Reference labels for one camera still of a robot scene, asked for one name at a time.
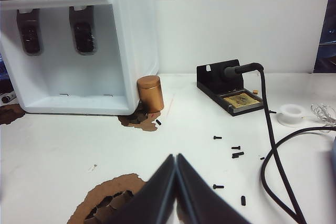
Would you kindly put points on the yellow cleaning sponge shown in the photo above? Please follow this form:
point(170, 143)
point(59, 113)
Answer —
point(241, 101)

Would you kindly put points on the black soldering iron stand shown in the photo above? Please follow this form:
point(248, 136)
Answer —
point(212, 82)

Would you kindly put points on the white solder spool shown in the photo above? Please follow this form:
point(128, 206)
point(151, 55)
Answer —
point(292, 116)

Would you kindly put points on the black dispenser tap paddle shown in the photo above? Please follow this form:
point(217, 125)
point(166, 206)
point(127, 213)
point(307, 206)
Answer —
point(82, 32)
point(29, 35)

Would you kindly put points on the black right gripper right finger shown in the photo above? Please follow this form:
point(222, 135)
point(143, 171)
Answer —
point(207, 203)

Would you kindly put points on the copper cylindrical can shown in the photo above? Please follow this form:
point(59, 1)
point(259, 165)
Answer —
point(151, 93)

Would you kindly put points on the black soldering iron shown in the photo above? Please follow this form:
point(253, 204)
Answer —
point(236, 69)

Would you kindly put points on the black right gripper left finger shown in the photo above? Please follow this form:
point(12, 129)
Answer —
point(152, 200)

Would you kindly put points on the white water dispenser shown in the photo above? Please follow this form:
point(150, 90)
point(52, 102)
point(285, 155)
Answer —
point(78, 64)

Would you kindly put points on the grey box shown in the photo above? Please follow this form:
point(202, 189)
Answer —
point(334, 148)

